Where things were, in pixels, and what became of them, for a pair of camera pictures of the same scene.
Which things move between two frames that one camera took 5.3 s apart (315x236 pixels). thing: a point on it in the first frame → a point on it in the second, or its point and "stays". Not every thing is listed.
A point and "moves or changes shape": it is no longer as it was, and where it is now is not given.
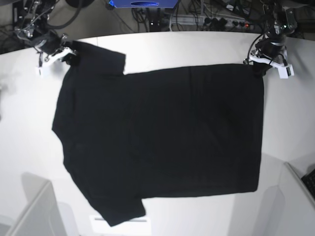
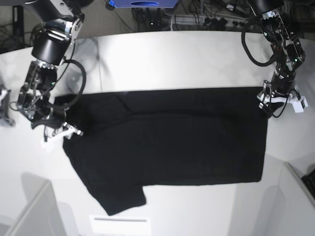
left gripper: x=51 y=42 → x=41 y=113
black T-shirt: x=128 y=137 moves or changes shape
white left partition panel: x=42 y=218 stays
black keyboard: x=309 y=179 stays
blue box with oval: x=129 y=4 stays
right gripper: x=265 y=46 → x=282 y=82
